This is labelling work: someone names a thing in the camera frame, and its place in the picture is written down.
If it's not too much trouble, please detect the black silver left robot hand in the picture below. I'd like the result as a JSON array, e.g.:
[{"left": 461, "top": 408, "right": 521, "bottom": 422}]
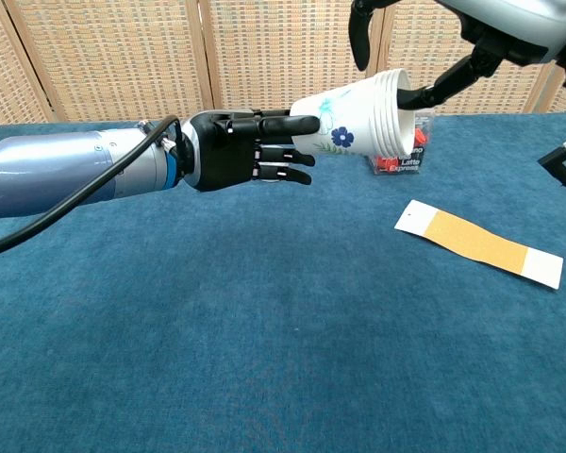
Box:
[{"left": 181, "top": 109, "right": 321, "bottom": 193}]

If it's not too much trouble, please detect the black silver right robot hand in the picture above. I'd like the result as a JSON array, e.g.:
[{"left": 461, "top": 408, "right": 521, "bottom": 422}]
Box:
[{"left": 348, "top": 0, "right": 566, "bottom": 112}]

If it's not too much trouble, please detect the floral white paper cup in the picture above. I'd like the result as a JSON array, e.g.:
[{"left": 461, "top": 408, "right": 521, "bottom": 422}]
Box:
[
  {"left": 376, "top": 71, "right": 395, "bottom": 159},
  {"left": 289, "top": 75, "right": 382, "bottom": 157},
  {"left": 370, "top": 73, "right": 389, "bottom": 158},
  {"left": 389, "top": 68, "right": 420, "bottom": 160},
  {"left": 383, "top": 70, "right": 402, "bottom": 159}
]

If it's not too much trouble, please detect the wicker folding screen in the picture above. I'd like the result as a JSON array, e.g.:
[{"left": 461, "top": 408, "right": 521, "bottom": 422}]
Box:
[{"left": 0, "top": 0, "right": 566, "bottom": 126}]

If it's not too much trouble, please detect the clear box with red items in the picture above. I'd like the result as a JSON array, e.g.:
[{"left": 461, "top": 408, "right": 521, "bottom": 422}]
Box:
[{"left": 365, "top": 107, "right": 436, "bottom": 176}]

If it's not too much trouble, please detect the blue carpet table mat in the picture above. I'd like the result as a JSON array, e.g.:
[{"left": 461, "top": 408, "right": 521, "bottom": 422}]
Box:
[{"left": 0, "top": 110, "right": 566, "bottom": 453}]

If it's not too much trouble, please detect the white card with orange strip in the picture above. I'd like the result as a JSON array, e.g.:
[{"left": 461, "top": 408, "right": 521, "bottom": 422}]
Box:
[{"left": 393, "top": 198, "right": 565, "bottom": 291}]

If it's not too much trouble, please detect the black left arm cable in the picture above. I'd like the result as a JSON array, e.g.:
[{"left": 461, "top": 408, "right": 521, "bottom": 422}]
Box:
[{"left": 0, "top": 114, "right": 181, "bottom": 262}]

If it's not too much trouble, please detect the black cable connector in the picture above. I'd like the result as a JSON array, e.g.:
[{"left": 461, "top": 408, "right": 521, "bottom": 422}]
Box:
[{"left": 537, "top": 126, "right": 566, "bottom": 205}]

